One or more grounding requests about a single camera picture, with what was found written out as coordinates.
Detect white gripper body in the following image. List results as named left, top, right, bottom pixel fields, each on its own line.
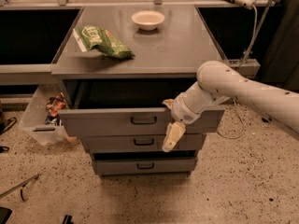
left=171, top=94, right=200, bottom=125

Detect grey top drawer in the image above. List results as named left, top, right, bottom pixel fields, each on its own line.
left=58, top=77, right=226, bottom=138

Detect grey drawer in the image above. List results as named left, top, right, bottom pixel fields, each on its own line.
left=81, top=133, right=206, bottom=153
left=58, top=77, right=226, bottom=138
left=91, top=150, right=197, bottom=175

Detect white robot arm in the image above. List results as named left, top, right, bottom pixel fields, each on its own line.
left=162, top=61, right=299, bottom=152

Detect grey middle drawer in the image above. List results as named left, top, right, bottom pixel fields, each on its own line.
left=81, top=133, right=206, bottom=153

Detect grey bottom drawer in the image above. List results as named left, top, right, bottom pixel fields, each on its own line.
left=91, top=150, right=197, bottom=175

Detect grey drawer cabinet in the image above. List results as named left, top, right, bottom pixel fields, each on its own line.
left=50, top=4, right=231, bottom=177

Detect white bowl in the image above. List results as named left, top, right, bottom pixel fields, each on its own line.
left=132, top=10, right=164, bottom=31

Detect green chip bag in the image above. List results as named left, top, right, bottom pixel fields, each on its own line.
left=73, top=25, right=135, bottom=60

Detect colourful snack packets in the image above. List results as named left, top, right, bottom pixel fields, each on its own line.
left=45, top=92, right=66, bottom=126

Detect clear plastic bin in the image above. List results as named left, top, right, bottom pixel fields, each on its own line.
left=19, top=85, right=78, bottom=146

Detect metal rod on floor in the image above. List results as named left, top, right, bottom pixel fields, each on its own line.
left=0, top=173, right=40, bottom=202

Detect black object bottom left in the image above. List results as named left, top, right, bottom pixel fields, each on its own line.
left=0, top=206, right=12, bottom=224

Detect white cable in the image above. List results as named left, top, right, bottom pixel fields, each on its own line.
left=216, top=4, right=259, bottom=140

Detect black cable on floor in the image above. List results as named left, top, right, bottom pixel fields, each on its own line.
left=0, top=116, right=18, bottom=154

